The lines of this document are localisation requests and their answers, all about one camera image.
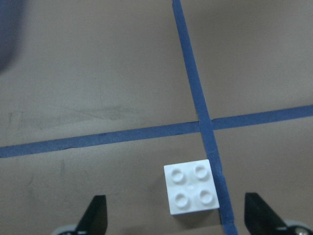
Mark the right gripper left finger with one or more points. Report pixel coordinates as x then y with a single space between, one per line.
95 219

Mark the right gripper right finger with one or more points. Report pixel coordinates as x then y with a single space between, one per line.
261 219

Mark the white block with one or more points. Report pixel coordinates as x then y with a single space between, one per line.
190 187

